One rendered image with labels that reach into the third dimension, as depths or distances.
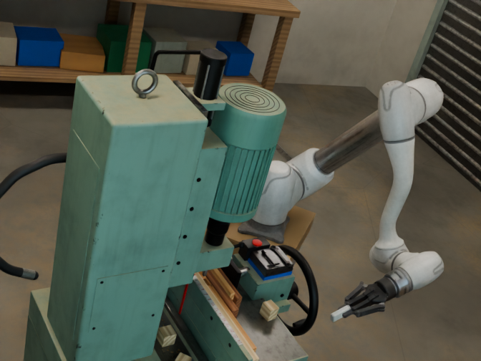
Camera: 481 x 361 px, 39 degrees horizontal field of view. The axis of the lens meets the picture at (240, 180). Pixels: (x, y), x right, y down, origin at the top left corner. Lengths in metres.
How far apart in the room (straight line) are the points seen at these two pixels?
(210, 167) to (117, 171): 0.26
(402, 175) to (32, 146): 2.52
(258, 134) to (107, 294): 0.51
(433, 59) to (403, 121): 3.38
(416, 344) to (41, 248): 1.88
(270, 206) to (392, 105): 0.64
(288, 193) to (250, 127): 0.99
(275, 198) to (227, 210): 0.84
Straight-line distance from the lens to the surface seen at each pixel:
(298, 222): 2.76
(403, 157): 2.25
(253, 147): 1.60
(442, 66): 5.49
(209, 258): 1.84
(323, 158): 2.60
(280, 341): 1.89
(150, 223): 1.55
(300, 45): 5.72
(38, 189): 3.83
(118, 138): 1.38
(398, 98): 2.20
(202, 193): 1.62
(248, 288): 1.98
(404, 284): 2.35
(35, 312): 2.01
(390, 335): 3.52
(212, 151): 1.56
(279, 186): 2.51
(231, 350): 1.79
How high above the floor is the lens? 2.17
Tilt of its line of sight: 31 degrees down
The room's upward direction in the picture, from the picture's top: 16 degrees clockwise
